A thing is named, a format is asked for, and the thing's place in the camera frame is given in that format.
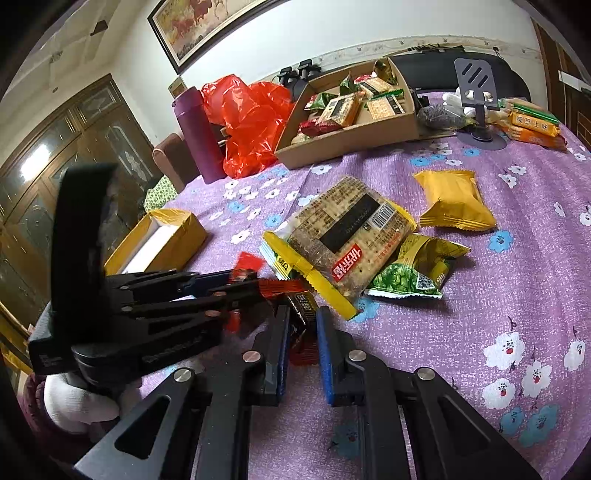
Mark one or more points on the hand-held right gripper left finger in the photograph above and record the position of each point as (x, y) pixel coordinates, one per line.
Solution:
(272, 360)

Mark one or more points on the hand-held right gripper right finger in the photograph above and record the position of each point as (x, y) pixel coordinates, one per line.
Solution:
(325, 355)

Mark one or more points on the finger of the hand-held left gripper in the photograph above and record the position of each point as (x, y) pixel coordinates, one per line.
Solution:
(203, 280)
(231, 296)

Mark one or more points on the dark red snack packet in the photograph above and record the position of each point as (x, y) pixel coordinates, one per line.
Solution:
(302, 314)

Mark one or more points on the cardboard tray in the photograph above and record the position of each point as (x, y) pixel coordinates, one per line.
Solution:
(351, 147)

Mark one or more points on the person's left hand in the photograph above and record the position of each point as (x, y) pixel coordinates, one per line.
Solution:
(78, 401)

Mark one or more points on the open yellow box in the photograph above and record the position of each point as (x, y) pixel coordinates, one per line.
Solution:
(184, 235)

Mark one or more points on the yellow strip snack packet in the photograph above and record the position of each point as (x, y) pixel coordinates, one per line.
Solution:
(295, 261)

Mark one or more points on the wooden glass door cabinet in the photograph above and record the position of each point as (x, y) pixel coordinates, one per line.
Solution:
(46, 184)

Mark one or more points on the green patterned cloth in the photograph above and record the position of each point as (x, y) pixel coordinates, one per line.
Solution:
(159, 194)

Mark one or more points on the green pea snack packet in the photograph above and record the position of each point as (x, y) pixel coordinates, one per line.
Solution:
(406, 277)

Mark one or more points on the brown chair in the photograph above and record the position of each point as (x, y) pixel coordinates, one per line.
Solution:
(173, 157)

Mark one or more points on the clear cracker packet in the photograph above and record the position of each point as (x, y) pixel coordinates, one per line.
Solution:
(351, 221)

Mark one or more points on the purple thermos bottle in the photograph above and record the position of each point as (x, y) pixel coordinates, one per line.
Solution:
(198, 134)

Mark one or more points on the red plastic bag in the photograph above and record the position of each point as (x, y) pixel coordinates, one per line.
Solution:
(249, 124)

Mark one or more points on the purple floral tablecloth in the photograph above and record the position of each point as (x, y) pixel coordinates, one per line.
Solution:
(508, 286)

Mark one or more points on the small green box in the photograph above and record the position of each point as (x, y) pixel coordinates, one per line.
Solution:
(177, 86)

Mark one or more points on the heap of assorted snack packets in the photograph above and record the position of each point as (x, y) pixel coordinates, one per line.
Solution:
(341, 110)

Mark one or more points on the black device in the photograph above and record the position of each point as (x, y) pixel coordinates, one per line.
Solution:
(300, 69)

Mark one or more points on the grey snack packet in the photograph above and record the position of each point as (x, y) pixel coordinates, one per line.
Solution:
(438, 117)

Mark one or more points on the white plastic bag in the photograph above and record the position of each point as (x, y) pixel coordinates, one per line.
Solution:
(455, 99)

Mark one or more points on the black chair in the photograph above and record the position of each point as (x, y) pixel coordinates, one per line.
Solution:
(429, 74)

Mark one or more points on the orange snack packet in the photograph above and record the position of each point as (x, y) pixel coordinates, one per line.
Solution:
(531, 125)
(540, 141)

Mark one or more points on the grey phone stand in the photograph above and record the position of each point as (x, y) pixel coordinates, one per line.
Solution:
(475, 76)

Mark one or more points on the green edged snack packet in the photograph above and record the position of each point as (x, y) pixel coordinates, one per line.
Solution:
(531, 110)

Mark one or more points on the framed wall painting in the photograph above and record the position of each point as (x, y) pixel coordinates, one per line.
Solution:
(194, 27)

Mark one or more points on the wooden door frame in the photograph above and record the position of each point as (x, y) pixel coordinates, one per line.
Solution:
(551, 69)

